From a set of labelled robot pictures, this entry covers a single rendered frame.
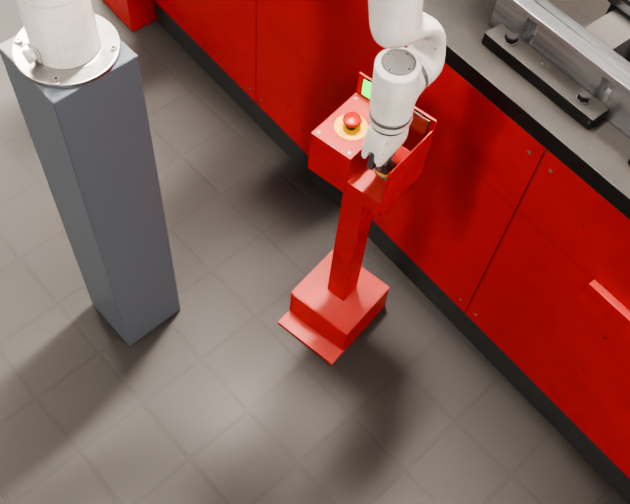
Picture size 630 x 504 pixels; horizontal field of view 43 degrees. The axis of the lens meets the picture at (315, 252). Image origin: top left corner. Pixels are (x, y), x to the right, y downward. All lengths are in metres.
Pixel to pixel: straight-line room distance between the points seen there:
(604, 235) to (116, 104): 1.00
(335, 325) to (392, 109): 0.87
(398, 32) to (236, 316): 1.20
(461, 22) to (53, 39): 0.86
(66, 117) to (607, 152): 1.03
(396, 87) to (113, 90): 0.52
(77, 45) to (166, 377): 1.07
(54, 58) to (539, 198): 1.02
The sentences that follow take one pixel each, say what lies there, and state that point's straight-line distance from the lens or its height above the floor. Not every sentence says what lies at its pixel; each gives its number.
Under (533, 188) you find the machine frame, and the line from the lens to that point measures 1.78.
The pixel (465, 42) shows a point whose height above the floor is 0.88.
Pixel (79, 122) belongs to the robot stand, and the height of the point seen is 0.92.
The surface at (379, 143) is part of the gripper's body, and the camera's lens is 1.55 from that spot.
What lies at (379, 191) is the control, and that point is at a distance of 1.70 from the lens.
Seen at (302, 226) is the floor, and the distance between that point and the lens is 2.47.
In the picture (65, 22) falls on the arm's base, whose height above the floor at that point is 1.12.
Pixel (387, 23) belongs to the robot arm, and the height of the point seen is 1.18.
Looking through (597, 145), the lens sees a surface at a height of 0.88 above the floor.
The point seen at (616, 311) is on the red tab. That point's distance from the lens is 1.80.
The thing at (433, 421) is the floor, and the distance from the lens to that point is 2.24.
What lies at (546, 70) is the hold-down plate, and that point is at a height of 0.90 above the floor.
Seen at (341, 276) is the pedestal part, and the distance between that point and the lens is 2.12.
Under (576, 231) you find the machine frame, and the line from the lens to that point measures 1.76.
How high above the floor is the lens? 2.06
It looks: 58 degrees down
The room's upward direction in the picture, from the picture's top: 7 degrees clockwise
